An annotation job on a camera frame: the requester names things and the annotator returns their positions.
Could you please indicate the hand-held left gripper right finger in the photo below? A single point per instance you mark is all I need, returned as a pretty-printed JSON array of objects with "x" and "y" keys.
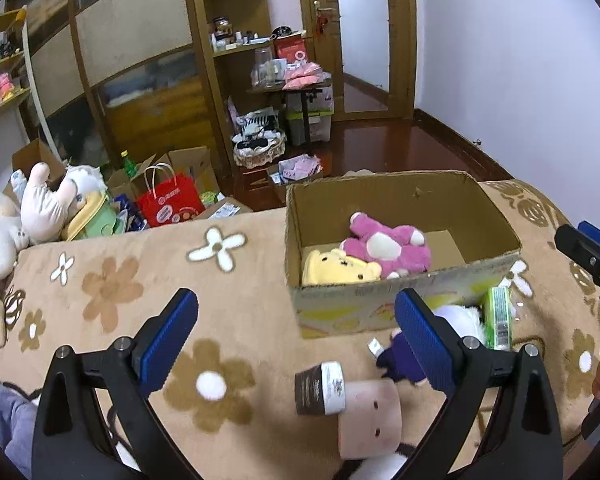
[{"x": 425, "y": 345}]

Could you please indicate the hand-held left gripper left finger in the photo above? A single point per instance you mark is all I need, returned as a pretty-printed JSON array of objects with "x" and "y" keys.
[{"x": 167, "y": 345}]

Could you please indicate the purple plush toy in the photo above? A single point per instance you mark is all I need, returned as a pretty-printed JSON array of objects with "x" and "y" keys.
[{"x": 397, "y": 360}]

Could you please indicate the white fluffy plush toy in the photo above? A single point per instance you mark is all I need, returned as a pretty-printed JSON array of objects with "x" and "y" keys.
[{"x": 460, "y": 320}]

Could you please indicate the green tissue packet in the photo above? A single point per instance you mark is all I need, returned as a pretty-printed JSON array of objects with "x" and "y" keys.
[{"x": 497, "y": 317}]

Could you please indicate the plush toy with pink snout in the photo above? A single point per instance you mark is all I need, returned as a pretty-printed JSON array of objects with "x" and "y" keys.
[{"x": 372, "y": 417}]

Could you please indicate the yellow plush toy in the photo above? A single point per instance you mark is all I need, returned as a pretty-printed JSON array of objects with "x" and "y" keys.
[{"x": 337, "y": 267}]

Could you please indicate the red paper bag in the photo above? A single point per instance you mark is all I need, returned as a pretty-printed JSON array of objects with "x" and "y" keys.
[{"x": 172, "y": 205}]

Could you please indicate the person's lavender clothing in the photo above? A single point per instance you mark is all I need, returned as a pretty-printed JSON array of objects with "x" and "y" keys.
[{"x": 5, "y": 420}]

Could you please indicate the white furry plush toy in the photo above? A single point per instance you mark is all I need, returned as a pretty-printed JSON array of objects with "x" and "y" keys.
[{"x": 87, "y": 180}]

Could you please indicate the brown cardboard box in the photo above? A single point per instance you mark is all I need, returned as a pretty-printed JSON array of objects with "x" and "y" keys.
[
  {"x": 35, "y": 157},
  {"x": 195, "y": 162}
]

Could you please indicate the green bottle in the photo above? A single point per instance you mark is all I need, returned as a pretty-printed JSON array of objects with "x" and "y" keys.
[{"x": 127, "y": 162}]

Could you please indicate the pale pink plush toy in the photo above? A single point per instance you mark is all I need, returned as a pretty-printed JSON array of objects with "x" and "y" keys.
[{"x": 42, "y": 205}]

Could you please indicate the wicker basket with socks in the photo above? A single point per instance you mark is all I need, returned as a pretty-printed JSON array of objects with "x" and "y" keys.
[{"x": 260, "y": 152}]

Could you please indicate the small box of papers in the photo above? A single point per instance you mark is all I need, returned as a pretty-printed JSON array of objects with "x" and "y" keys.
[{"x": 300, "y": 167}]

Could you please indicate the clear plastic storage box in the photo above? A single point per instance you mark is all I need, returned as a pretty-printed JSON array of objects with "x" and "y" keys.
[{"x": 320, "y": 120}]

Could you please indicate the small dark table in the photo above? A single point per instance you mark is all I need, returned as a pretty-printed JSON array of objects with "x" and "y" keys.
[{"x": 305, "y": 110}]

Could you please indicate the yellow toy display shelf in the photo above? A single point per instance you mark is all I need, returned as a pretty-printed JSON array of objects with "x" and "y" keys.
[{"x": 0, "y": 105}]

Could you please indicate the clear jar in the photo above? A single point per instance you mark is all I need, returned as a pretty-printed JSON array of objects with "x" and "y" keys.
[{"x": 263, "y": 67}]

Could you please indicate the pink packet stack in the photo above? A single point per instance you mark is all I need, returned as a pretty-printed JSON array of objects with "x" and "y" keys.
[{"x": 305, "y": 76}]

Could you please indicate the wooden sliding door wardrobe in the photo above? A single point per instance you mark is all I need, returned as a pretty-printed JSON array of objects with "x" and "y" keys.
[{"x": 130, "y": 35}]

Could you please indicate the red box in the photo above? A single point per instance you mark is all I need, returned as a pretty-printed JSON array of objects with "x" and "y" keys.
[{"x": 290, "y": 49}]

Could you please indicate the wooden door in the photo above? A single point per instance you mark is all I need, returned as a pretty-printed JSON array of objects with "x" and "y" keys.
[{"x": 325, "y": 35}]

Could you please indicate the wooden corner shelf unit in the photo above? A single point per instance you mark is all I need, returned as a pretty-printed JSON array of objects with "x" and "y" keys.
[{"x": 240, "y": 20}]

